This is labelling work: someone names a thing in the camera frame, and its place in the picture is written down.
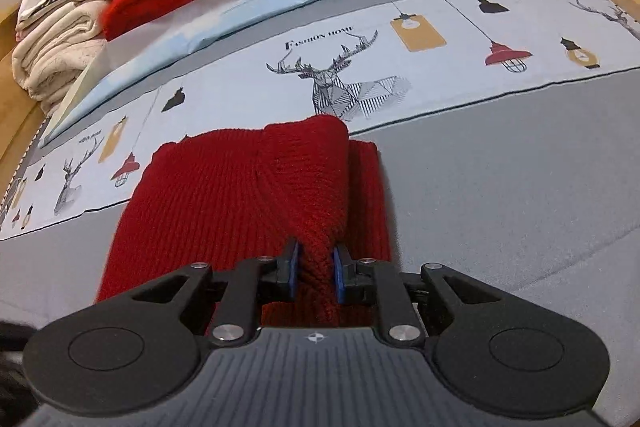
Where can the printed deer bed sheet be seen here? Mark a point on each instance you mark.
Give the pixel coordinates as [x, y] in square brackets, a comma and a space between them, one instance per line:
[369, 67]

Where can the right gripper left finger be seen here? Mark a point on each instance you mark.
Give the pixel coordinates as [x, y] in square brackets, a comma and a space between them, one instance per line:
[253, 284]

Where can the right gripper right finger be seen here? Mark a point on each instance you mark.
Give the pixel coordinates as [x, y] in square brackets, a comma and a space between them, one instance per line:
[368, 281]

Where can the wooden headboard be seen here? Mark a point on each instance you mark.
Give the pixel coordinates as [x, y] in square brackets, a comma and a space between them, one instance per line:
[21, 117]

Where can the dark red knit sweater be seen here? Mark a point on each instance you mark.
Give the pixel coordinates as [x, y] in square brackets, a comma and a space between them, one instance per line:
[229, 195]

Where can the cream folded quilt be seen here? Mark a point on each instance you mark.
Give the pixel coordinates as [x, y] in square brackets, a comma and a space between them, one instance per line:
[53, 54]

